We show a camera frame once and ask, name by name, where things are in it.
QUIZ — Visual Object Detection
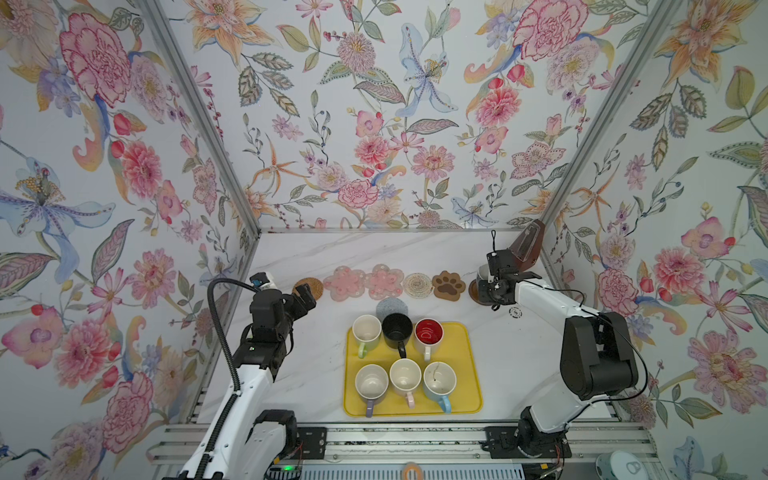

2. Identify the round rattan woven coaster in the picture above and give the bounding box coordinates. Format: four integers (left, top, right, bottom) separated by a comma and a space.
293, 277, 324, 300

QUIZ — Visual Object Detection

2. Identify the pink flower coaster front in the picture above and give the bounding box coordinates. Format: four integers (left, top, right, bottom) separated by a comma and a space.
323, 266, 366, 302

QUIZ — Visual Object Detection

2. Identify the pink flower coaster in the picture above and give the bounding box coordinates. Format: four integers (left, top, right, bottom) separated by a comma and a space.
323, 266, 366, 302
364, 264, 405, 301

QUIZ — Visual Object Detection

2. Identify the brown paw print coaster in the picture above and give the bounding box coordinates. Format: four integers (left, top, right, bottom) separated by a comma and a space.
432, 271, 466, 302

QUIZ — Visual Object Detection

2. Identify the green mug white inside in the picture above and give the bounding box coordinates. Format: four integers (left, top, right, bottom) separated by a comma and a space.
352, 314, 382, 359

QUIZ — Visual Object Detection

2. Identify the multicolour woven round coaster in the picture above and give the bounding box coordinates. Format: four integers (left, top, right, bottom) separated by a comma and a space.
403, 273, 433, 299

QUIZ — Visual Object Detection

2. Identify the blue handle mug front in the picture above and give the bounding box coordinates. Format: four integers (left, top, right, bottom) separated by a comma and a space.
422, 362, 457, 414

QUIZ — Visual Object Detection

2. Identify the purple handle mug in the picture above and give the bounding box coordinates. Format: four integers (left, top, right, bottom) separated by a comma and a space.
354, 364, 389, 418

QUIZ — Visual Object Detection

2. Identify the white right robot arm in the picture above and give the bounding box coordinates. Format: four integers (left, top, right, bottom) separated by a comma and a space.
475, 220, 640, 436

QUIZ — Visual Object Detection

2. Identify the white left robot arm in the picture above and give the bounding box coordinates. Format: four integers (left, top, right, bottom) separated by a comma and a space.
174, 278, 316, 479

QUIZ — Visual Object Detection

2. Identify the round brown wooden coaster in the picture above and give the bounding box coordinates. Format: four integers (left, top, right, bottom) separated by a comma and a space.
468, 280, 480, 304

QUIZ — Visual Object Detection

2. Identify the grey blue woven coaster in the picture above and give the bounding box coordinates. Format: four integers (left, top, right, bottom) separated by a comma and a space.
376, 297, 409, 320

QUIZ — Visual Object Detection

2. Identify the brown wooden metronome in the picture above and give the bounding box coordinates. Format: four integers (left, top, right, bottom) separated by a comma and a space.
509, 220, 545, 272

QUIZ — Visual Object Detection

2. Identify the red inside white mug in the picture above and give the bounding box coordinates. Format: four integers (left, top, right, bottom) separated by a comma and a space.
413, 318, 445, 363

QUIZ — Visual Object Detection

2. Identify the black mug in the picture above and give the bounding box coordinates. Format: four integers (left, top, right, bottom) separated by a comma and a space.
381, 313, 413, 358

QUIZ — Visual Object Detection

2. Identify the yellow tray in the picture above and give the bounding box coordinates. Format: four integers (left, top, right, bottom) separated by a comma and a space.
343, 322, 483, 419

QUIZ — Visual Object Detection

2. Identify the white round device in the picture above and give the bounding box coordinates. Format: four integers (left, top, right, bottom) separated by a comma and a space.
595, 451, 649, 480

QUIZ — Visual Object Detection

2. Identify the aluminium corner post right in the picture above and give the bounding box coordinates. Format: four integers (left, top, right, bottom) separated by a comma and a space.
540, 1, 683, 227

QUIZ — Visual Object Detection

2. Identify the aluminium corner post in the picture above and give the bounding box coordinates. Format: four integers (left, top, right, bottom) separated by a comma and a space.
540, 1, 683, 227
137, 0, 261, 240

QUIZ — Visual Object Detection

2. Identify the pink handle mug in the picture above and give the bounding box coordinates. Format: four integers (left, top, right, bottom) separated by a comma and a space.
389, 358, 422, 409

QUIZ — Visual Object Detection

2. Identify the aluminium rail base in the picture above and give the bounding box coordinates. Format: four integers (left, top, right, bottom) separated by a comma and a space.
146, 419, 667, 480

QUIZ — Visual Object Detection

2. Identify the orange ring tape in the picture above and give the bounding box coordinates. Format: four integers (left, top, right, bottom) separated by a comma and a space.
401, 462, 424, 480

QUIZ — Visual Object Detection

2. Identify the aluminium corner post left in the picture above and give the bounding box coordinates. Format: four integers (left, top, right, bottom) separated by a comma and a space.
137, 0, 261, 240

